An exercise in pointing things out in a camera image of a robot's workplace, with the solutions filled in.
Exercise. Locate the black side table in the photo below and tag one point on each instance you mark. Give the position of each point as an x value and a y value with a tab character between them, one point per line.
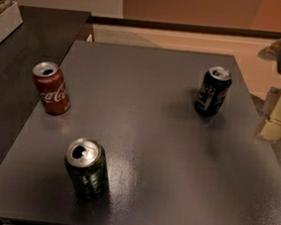
45	33

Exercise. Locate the dark blue pepsi can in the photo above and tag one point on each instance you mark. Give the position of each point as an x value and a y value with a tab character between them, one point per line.
214	90

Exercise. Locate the red coca-cola can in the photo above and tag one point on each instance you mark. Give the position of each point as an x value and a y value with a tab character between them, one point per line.
49	80

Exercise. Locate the dark green soda can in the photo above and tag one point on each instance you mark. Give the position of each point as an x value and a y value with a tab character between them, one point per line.
85	162

